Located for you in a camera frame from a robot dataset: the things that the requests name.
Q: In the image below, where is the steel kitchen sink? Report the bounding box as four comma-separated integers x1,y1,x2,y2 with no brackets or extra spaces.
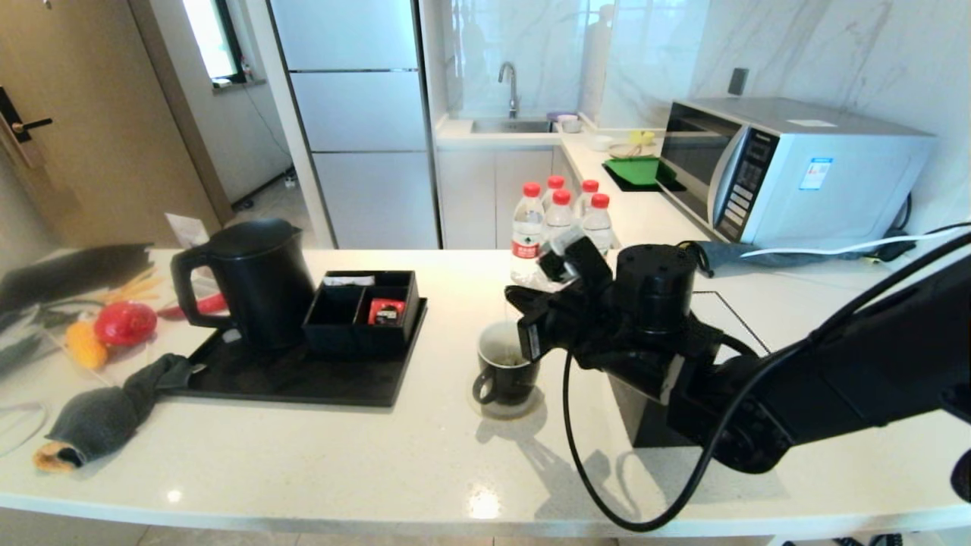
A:
470,118,555,135

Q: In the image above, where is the black coiled cable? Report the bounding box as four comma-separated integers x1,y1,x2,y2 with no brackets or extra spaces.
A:
781,535,907,546

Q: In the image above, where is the orange toy corn cob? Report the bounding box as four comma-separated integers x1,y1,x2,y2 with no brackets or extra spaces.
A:
64,322,111,371

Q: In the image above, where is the black serving tray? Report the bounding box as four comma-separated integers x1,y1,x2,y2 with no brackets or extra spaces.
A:
178,297,427,409

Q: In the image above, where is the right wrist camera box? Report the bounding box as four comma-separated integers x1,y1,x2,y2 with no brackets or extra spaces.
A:
539,227,612,287

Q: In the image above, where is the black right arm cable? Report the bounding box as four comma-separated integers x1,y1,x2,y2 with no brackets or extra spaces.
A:
561,231,971,533

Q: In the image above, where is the window with dark frame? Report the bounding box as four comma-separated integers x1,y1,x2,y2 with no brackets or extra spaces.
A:
181,0,247,88

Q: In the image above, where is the chrome sink faucet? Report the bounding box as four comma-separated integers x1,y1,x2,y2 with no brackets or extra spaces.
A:
498,61,520,120

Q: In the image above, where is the white refrigerator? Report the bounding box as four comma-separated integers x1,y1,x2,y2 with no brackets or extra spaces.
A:
266,0,441,249

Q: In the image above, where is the black compartment organizer box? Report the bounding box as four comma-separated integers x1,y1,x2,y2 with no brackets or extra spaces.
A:
303,271,420,359

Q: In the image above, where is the black electric kettle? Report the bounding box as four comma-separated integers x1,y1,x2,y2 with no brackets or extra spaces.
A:
171,220,316,351

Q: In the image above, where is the round beige coaster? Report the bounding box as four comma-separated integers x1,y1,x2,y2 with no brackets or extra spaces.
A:
465,379,543,420

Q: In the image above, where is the green plastic board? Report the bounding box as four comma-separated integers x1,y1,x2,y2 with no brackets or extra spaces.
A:
603,155,676,187

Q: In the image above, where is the black power cable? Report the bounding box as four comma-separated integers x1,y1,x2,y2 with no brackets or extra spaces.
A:
865,193,971,262

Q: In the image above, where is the acrylic wifi sign stand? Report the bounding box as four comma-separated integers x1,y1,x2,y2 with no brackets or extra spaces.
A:
165,214,221,298

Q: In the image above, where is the black door handle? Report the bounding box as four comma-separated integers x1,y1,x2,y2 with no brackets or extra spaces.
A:
0,87,54,145

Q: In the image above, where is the brown wooden door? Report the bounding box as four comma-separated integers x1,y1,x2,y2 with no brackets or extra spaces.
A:
0,0,221,251

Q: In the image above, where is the thin black cable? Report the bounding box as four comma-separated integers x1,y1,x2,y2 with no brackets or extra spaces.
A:
38,300,103,328

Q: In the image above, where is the black white tissue box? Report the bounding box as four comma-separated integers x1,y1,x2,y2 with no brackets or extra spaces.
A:
609,291,772,448

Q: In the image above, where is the grey and orange towel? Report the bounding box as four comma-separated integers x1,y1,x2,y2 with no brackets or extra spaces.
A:
34,354,194,472

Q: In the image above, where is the red toy chili pepper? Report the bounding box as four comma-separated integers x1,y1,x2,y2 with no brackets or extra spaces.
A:
159,292,228,319

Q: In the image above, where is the clear glass plate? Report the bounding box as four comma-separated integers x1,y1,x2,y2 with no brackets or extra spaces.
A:
0,402,48,457

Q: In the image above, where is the silver microwave oven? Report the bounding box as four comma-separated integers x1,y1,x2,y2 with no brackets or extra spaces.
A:
656,96,935,247

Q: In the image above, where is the white sink base cabinet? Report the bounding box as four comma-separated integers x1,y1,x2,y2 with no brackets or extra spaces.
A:
436,144,566,249

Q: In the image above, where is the white cable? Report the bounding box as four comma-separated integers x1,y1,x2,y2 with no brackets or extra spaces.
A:
740,224,971,259

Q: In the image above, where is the black mug white inside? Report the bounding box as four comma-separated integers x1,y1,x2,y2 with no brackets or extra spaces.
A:
472,322,543,408

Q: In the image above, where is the red toy round fruit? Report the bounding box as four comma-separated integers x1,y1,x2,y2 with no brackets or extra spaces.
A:
95,302,159,348

